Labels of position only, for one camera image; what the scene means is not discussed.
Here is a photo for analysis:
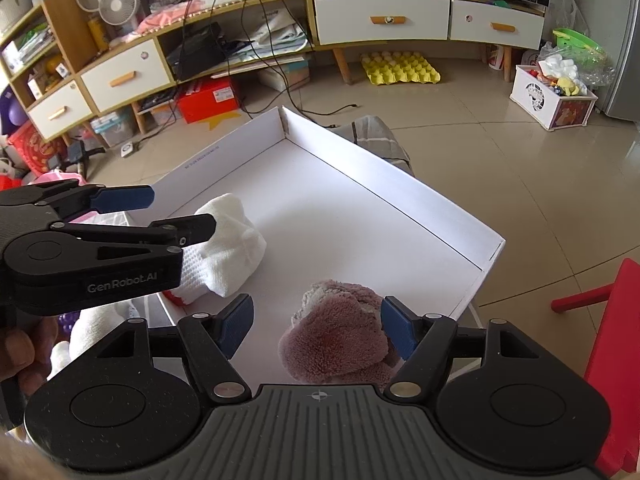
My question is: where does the green plastic basket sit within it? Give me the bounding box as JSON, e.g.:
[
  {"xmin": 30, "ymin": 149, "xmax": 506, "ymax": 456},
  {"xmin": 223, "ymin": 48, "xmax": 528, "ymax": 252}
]
[{"xmin": 552, "ymin": 27, "xmax": 606, "ymax": 61}]

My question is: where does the white cardboard box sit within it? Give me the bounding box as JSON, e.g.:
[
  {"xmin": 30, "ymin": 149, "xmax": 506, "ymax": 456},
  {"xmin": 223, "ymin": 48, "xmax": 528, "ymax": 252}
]
[{"xmin": 127, "ymin": 105, "xmax": 506, "ymax": 386}]

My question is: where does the pink folded cloth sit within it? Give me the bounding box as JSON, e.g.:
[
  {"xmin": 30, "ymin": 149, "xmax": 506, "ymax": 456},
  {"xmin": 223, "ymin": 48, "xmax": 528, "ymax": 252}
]
[{"xmin": 137, "ymin": 7, "xmax": 211, "ymax": 37}]

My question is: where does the white plush toy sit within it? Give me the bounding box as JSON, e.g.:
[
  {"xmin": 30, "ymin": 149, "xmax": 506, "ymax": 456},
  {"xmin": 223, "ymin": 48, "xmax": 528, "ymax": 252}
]
[{"xmin": 47, "ymin": 300, "xmax": 151, "ymax": 376}]

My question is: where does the wooden tv cabinet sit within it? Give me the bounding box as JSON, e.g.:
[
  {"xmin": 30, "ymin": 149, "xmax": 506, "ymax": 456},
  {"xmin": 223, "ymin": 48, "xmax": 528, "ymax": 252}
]
[{"xmin": 0, "ymin": 0, "xmax": 551, "ymax": 143}]

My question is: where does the yellow egg tray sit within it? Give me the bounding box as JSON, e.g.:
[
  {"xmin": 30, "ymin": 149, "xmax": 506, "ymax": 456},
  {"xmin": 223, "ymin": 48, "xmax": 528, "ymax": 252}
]
[{"xmin": 361, "ymin": 51, "xmax": 442, "ymax": 86}]

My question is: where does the stack of books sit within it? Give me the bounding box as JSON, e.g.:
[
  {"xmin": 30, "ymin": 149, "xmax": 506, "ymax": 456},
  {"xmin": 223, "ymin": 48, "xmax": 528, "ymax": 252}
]
[{"xmin": 2, "ymin": 25, "xmax": 56, "ymax": 68}]

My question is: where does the person's left hand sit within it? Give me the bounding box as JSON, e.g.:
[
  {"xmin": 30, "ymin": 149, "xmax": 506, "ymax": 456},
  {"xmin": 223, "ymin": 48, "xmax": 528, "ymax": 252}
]
[{"xmin": 0, "ymin": 317, "xmax": 60, "ymax": 396}]

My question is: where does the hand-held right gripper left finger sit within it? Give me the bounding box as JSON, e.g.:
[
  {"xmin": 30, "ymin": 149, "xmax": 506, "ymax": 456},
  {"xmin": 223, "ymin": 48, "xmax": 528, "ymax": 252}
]
[{"xmin": 102, "ymin": 294, "xmax": 256, "ymax": 403}]

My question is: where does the grey refrigerator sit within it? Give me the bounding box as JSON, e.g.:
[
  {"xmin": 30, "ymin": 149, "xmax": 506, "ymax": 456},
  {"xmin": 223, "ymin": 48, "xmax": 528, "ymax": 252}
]
[{"xmin": 597, "ymin": 0, "xmax": 640, "ymax": 123}]

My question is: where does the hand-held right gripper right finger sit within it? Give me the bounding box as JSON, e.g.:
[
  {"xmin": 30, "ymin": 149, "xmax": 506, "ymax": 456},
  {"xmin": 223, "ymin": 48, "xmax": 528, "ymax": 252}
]
[{"xmin": 380, "ymin": 296, "xmax": 533, "ymax": 398}]

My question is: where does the purple balloon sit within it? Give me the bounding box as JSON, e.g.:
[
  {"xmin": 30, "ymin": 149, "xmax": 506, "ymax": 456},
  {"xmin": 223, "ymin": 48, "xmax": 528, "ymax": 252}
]
[{"xmin": 0, "ymin": 85, "xmax": 28, "ymax": 136}]

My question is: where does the white storage crate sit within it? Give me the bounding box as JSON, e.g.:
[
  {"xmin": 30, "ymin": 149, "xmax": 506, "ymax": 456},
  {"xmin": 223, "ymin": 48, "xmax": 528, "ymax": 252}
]
[{"xmin": 510, "ymin": 64, "xmax": 598, "ymax": 132}]

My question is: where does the red gift bag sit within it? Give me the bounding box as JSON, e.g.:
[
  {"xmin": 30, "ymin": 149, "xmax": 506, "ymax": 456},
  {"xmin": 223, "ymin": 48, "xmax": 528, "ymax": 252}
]
[{"xmin": 7, "ymin": 122, "xmax": 68, "ymax": 177}]

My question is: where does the grey checked cloth desktop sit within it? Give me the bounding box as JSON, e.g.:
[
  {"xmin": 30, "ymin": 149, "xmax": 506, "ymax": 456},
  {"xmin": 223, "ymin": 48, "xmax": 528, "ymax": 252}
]
[{"xmin": 330, "ymin": 115, "xmax": 416, "ymax": 177}]

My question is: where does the yellow bottle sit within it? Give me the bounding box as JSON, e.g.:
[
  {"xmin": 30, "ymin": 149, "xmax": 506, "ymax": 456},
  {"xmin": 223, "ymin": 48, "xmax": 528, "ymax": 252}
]
[{"xmin": 87, "ymin": 15, "xmax": 111, "ymax": 53}]

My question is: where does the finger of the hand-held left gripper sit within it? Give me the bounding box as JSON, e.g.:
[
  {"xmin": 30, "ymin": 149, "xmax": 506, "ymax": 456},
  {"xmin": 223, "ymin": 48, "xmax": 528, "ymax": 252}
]
[
  {"xmin": 54, "ymin": 214, "xmax": 217, "ymax": 249},
  {"xmin": 35, "ymin": 182, "xmax": 154, "ymax": 218}
]

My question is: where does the red shoebox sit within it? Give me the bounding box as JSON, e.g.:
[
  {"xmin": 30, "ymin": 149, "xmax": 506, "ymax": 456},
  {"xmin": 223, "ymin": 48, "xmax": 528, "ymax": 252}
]
[{"xmin": 177, "ymin": 76, "xmax": 241, "ymax": 125}]

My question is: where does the wide white cabinet drawer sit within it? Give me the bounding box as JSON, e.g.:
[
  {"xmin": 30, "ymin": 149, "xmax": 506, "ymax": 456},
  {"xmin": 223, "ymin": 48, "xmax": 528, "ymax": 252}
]
[{"xmin": 313, "ymin": 0, "xmax": 451, "ymax": 46}]

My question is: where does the potted plant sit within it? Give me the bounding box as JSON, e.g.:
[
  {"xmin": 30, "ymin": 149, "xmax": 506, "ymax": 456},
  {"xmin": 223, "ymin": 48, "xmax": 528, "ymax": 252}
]
[{"xmin": 0, "ymin": 0, "xmax": 46, "ymax": 31}]

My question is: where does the black case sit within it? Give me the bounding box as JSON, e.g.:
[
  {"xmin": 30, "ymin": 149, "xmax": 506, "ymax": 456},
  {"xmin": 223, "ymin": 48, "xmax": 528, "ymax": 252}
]
[{"xmin": 165, "ymin": 22, "xmax": 233, "ymax": 82}]

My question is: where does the white knitted cloth red trim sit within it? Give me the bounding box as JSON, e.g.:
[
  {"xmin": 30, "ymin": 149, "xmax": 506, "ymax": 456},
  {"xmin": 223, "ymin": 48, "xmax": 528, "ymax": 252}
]
[{"xmin": 167, "ymin": 192, "xmax": 268, "ymax": 307}]

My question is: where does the red plastic chair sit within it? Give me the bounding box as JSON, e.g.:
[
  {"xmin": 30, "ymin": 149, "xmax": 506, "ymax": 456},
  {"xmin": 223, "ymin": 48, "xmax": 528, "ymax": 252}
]
[{"xmin": 550, "ymin": 258, "xmax": 640, "ymax": 476}]

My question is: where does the pink plush cloth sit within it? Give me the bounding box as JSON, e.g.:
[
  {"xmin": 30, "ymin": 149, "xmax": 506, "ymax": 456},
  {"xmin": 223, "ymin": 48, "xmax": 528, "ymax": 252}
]
[{"xmin": 277, "ymin": 280, "xmax": 401, "ymax": 385}]

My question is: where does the clear plastic bag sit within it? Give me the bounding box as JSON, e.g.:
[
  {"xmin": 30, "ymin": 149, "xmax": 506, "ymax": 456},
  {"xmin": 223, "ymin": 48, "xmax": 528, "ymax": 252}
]
[{"xmin": 537, "ymin": 40, "xmax": 617, "ymax": 87}]

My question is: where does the pink paper bag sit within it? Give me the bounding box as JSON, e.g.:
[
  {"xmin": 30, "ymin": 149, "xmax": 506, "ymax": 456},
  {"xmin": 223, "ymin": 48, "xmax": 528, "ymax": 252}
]
[{"xmin": 27, "ymin": 170, "xmax": 101, "ymax": 225}]

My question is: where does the clear plastic storage box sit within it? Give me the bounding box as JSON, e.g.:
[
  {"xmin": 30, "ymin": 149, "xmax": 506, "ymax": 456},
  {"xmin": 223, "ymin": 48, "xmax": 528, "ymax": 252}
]
[{"xmin": 90, "ymin": 110, "xmax": 137, "ymax": 148}]

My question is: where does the stack of papers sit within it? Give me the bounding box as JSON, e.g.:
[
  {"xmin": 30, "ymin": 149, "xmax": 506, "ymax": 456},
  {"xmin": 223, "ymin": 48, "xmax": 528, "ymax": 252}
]
[{"xmin": 220, "ymin": 7, "xmax": 316, "ymax": 67}]

